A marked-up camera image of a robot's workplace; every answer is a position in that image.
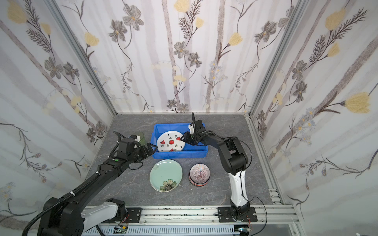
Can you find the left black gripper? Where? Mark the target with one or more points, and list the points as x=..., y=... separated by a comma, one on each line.
x=147, y=150

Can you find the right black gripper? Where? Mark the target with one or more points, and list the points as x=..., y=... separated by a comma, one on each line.
x=196, y=129

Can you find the white watermelon plate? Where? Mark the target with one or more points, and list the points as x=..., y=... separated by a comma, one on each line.
x=170, y=142

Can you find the green flower plate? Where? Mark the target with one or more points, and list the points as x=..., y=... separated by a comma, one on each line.
x=166, y=175

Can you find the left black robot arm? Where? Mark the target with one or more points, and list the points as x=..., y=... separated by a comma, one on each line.
x=66, y=216

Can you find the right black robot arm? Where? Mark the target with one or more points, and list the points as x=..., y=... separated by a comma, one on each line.
x=233, y=160

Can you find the blue plastic bin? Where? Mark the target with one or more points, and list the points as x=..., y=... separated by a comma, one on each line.
x=189, y=151

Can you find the green glass cup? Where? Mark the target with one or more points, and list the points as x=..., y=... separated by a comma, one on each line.
x=143, y=141

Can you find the purple striped top bowl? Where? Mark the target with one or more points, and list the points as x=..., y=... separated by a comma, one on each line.
x=200, y=173

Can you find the red patterned bottom bowl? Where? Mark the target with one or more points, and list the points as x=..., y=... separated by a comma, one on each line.
x=197, y=184

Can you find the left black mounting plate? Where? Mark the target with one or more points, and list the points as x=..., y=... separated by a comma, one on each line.
x=131, y=215

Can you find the black mounting plate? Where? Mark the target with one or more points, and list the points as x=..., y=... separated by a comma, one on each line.
x=231, y=215
x=131, y=215

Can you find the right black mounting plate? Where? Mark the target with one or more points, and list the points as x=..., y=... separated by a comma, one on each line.
x=231, y=215

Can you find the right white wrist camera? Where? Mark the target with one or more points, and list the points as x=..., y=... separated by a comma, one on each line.
x=192, y=129

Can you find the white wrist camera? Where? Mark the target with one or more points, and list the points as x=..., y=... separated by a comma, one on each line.
x=192, y=129
x=136, y=141

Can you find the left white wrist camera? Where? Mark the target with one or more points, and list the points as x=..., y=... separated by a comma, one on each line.
x=136, y=141

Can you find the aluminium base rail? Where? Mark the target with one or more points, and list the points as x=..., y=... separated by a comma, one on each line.
x=273, y=220

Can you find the white slotted cable duct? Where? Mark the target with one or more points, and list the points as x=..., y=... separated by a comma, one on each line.
x=174, y=230

